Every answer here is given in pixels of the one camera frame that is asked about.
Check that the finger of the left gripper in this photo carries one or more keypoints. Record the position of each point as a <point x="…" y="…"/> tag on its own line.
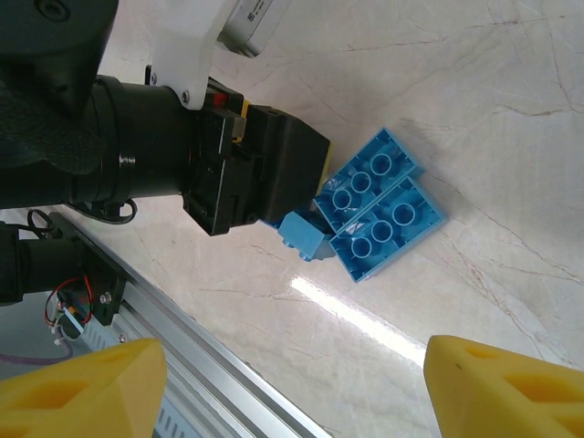
<point x="292" y="164"/>

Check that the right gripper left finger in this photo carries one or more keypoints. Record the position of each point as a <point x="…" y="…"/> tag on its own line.
<point x="68" y="401"/>

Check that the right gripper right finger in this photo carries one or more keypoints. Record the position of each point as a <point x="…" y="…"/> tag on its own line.
<point x="502" y="401"/>

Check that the small blue lego brick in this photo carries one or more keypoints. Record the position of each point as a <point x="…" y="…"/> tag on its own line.
<point x="301" y="235"/>

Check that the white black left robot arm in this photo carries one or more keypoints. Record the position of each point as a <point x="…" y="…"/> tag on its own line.
<point x="36" y="264"/>

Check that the long blue lego brick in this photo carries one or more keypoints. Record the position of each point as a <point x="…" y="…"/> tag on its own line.
<point x="360" y="182"/>
<point x="388" y="228"/>

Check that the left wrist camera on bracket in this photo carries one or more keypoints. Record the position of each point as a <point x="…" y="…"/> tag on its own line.
<point x="182" y="55"/>

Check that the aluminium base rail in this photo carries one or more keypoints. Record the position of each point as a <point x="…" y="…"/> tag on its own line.
<point x="205" y="360"/>

